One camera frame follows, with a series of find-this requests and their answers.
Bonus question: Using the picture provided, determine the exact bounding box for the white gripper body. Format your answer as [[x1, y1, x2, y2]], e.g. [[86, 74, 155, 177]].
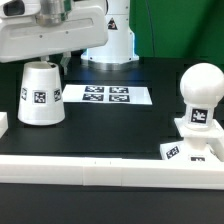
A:
[[0, 0, 108, 63]]

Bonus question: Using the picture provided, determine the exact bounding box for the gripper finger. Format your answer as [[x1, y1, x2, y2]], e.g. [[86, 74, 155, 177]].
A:
[[60, 52, 71, 74]]

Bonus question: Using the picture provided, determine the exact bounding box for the white lamp shade cone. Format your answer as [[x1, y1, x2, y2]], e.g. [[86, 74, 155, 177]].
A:
[[18, 61, 65, 126]]

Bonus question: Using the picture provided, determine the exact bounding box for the white lamp bulb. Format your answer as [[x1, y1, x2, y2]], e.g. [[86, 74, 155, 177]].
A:
[[180, 63, 224, 130]]

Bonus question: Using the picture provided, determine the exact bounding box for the white lamp base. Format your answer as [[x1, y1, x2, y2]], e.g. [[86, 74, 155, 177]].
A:
[[160, 118, 224, 162]]

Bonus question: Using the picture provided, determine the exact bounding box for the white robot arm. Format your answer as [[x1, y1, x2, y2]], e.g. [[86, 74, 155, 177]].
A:
[[0, 0, 135, 68]]

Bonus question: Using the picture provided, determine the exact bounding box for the white marker sheet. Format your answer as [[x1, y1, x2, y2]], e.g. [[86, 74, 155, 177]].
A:
[[62, 84, 152, 105]]

